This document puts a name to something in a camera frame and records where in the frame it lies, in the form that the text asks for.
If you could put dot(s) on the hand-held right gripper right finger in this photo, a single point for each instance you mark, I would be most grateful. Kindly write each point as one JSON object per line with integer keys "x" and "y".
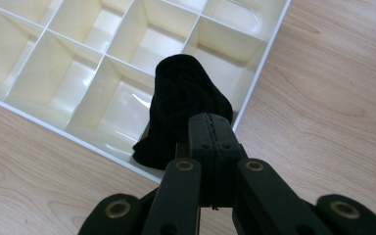
{"x": 226, "y": 140}

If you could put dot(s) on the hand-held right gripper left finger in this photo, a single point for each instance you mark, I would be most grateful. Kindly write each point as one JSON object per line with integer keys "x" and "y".
{"x": 200, "y": 137}

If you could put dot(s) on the white compartment storage box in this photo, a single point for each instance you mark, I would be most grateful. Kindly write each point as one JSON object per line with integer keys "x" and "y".
{"x": 78, "y": 71}

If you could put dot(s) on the black sock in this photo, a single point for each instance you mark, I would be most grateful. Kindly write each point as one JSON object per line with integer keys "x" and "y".
{"x": 182, "y": 98}

